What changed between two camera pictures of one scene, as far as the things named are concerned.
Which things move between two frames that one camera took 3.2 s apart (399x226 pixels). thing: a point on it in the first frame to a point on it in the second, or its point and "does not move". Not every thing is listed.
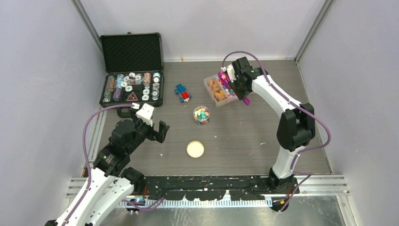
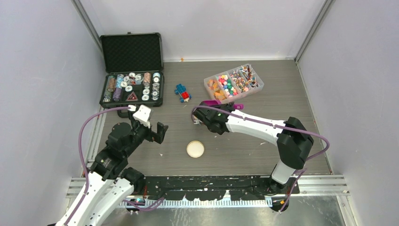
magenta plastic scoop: x=224 y=78 to x=209 y=102
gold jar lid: x=195 y=149 does not move
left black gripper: x=159 y=136 does not move
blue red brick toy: x=181 y=90 does not move
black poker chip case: x=133 y=64 does not move
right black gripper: x=240 y=94 to x=229 y=104
